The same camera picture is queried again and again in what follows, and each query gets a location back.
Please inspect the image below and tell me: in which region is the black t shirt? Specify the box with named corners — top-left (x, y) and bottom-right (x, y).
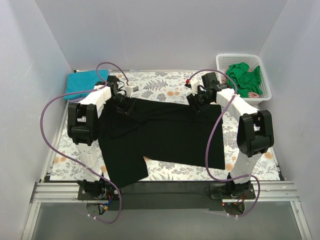
top-left (98, 98), bottom-right (225, 187)

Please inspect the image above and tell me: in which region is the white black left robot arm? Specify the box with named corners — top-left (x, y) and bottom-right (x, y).
top-left (67, 75), bottom-right (139, 200)

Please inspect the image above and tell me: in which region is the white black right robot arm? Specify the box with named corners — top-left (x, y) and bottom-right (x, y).
top-left (185, 69), bottom-right (274, 199)

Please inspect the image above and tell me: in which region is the floral patterned table mat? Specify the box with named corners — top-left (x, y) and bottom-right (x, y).
top-left (50, 67), bottom-right (279, 181)

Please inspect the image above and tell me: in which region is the folded teal t shirt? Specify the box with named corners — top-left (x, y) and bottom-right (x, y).
top-left (63, 69), bottom-right (109, 101)

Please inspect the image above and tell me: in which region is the green t shirt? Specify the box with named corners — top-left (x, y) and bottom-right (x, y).
top-left (225, 62), bottom-right (263, 97)

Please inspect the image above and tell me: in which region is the white plastic laundry basket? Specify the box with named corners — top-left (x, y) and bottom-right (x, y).
top-left (216, 53), bottom-right (272, 106)

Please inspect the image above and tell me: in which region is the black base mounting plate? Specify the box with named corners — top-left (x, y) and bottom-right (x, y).
top-left (76, 180), bottom-right (257, 211)

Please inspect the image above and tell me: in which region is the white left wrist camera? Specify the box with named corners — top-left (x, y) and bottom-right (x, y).
top-left (125, 85), bottom-right (139, 97)

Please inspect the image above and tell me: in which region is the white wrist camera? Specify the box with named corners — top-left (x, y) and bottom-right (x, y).
top-left (185, 79), bottom-right (200, 96)
top-left (125, 85), bottom-right (139, 97)

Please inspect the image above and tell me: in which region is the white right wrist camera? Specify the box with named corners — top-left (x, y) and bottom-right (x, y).
top-left (185, 79), bottom-right (200, 96)

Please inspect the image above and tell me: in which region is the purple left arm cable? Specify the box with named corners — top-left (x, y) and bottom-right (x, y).
top-left (39, 61), bottom-right (124, 225)

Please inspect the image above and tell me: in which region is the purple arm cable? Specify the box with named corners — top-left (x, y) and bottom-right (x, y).
top-left (39, 61), bottom-right (124, 225)
top-left (186, 69), bottom-right (261, 218)

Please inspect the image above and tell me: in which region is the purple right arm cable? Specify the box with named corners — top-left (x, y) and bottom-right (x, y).
top-left (186, 69), bottom-right (261, 218)

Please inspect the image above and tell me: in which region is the aluminium frame rail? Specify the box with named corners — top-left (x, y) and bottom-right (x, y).
top-left (30, 181), bottom-right (300, 203)

